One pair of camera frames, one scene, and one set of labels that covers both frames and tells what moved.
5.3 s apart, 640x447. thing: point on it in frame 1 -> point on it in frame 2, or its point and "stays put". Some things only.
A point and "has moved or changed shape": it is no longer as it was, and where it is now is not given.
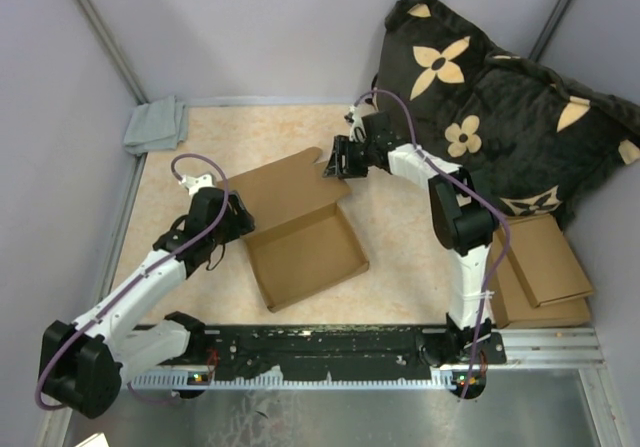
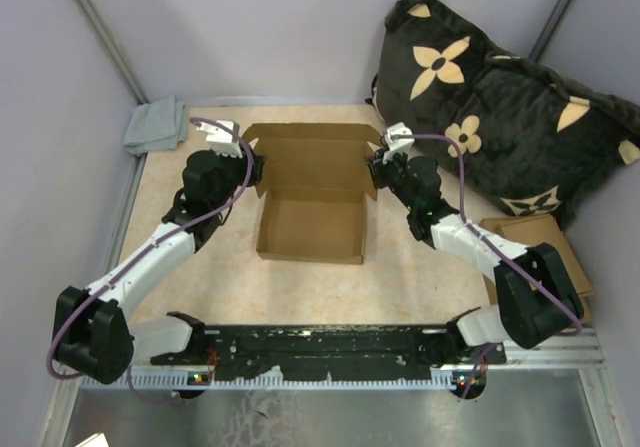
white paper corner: (95, 440) stays put
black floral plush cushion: (538, 138) stays put
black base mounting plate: (346, 350) stays put
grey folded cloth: (158, 125) stays put
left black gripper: (243, 219) -> (256, 169)
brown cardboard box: (302, 243) has moved or changed shape
